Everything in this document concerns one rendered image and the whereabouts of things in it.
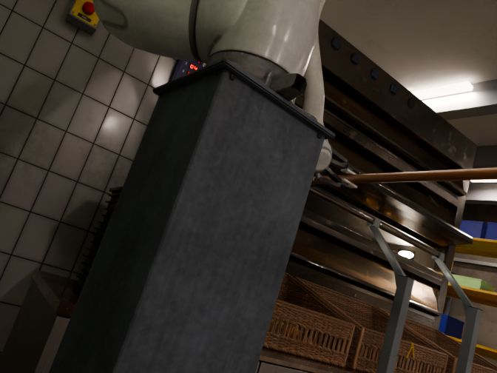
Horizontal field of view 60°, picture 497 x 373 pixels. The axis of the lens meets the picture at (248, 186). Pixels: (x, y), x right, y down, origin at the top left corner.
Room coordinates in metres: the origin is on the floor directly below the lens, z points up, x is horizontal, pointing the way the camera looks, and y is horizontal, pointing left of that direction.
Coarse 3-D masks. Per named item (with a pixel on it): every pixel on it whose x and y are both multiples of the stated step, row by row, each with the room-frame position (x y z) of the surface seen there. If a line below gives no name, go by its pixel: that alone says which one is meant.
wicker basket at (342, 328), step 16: (288, 288) 1.94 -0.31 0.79; (304, 288) 1.85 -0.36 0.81; (288, 304) 1.42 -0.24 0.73; (304, 304) 1.83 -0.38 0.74; (320, 304) 1.74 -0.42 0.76; (288, 320) 1.43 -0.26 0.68; (304, 320) 1.46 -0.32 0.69; (320, 320) 1.50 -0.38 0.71; (336, 320) 1.52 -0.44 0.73; (272, 336) 1.41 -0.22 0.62; (288, 336) 1.45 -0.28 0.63; (304, 336) 1.47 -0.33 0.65; (320, 336) 1.50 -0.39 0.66; (336, 336) 1.53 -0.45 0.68; (352, 336) 1.57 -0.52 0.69; (288, 352) 1.44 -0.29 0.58; (304, 352) 1.48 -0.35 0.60; (320, 352) 1.52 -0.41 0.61; (336, 352) 1.54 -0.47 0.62
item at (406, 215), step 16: (336, 160) 1.89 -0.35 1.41; (352, 192) 2.16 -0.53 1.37; (368, 192) 2.11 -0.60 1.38; (384, 192) 2.07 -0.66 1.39; (384, 208) 2.26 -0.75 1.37; (400, 208) 2.21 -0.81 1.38; (416, 208) 2.20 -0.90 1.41; (416, 224) 2.39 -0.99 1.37; (432, 224) 2.33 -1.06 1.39; (432, 240) 2.58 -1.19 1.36; (448, 240) 2.51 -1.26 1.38; (464, 240) 2.45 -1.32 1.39
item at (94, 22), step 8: (80, 0) 1.33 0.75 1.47; (88, 0) 1.35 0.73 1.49; (72, 8) 1.33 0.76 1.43; (80, 8) 1.34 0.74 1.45; (72, 16) 1.34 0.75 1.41; (80, 16) 1.34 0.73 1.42; (88, 16) 1.36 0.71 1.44; (96, 16) 1.37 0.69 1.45; (72, 24) 1.40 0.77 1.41; (80, 24) 1.38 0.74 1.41; (88, 24) 1.36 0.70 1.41; (96, 24) 1.37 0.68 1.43; (88, 32) 1.42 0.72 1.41
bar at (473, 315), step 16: (320, 192) 1.57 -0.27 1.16; (352, 208) 1.66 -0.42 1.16; (368, 224) 1.75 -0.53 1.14; (384, 224) 1.77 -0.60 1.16; (384, 240) 1.69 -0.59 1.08; (416, 240) 1.89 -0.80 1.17; (432, 256) 2.00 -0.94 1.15; (400, 272) 1.58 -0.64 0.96; (448, 272) 1.92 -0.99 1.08; (400, 288) 1.55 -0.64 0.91; (400, 304) 1.54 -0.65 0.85; (464, 304) 1.84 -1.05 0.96; (400, 320) 1.54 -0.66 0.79; (480, 320) 1.80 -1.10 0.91; (400, 336) 1.55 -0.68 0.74; (464, 336) 1.80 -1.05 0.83; (384, 352) 1.56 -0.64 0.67; (464, 352) 1.79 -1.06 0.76; (384, 368) 1.55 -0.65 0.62; (464, 368) 1.78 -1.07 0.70
